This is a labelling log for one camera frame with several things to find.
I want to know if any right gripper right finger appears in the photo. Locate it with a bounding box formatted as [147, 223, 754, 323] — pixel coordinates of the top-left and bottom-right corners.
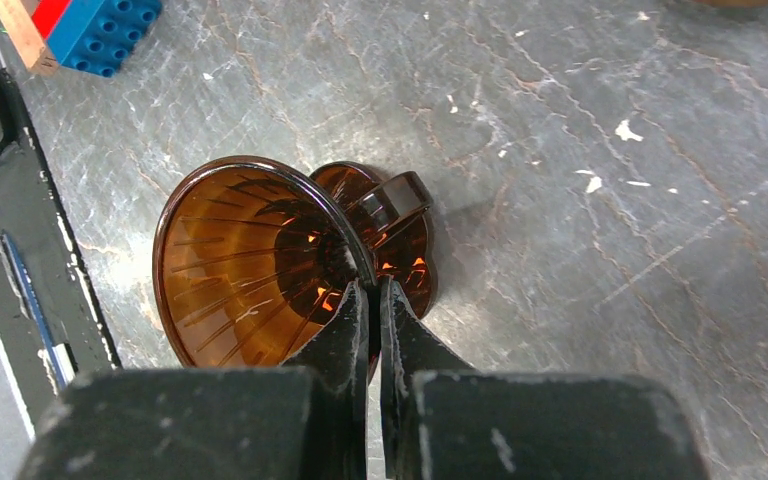
[379, 275, 475, 480]

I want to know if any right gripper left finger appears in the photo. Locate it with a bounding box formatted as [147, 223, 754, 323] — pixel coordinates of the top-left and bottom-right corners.
[285, 280, 370, 479]

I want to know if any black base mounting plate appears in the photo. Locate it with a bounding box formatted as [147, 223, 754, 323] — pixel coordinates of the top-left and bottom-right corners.
[0, 52, 120, 435]

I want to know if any red blue lego brick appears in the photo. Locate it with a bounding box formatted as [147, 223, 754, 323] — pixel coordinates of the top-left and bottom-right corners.
[31, 0, 162, 78]

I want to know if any long wooden block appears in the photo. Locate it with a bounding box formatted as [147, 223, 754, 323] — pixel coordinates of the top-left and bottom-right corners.
[0, 0, 60, 76]

